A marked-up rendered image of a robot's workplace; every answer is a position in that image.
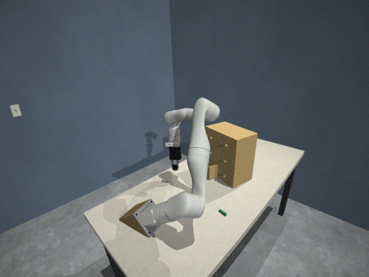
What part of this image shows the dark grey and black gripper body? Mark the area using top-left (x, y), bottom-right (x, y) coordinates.
top-left (165, 135), bottom-right (182, 160)

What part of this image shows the wooden drawer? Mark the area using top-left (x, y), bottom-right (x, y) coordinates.
top-left (219, 150), bottom-right (235, 172)
top-left (219, 134), bottom-right (236, 157)
top-left (206, 128), bottom-right (219, 148)
top-left (207, 159), bottom-right (218, 180)
top-left (209, 145), bottom-right (219, 163)
top-left (218, 165), bottom-right (233, 187)

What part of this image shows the small wooden chest of drawers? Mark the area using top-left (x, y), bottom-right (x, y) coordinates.
top-left (205, 122), bottom-right (258, 188)

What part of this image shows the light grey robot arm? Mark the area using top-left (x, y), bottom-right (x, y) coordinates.
top-left (141, 98), bottom-right (220, 227)

